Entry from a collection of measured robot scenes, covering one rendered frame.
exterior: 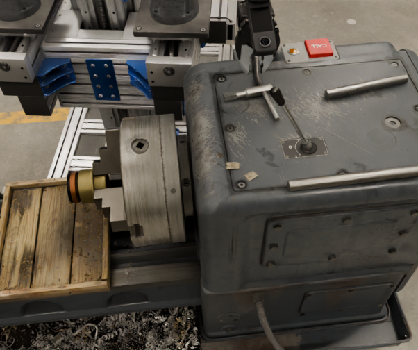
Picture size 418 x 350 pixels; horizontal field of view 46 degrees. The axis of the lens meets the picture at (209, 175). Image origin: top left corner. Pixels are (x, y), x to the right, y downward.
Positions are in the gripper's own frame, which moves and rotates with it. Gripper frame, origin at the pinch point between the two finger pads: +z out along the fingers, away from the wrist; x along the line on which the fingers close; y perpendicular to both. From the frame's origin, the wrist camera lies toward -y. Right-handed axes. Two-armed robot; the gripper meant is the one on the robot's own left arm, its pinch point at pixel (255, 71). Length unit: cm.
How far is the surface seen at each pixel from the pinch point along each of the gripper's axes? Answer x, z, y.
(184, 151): 17.9, 11.0, -12.6
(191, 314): 20, 70, -28
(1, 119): 120, 129, 127
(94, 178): 40.0, 18.3, -12.3
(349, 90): -20.6, 2.2, -6.8
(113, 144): 34.3, 12.2, -7.3
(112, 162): 35.1, 15.7, -9.9
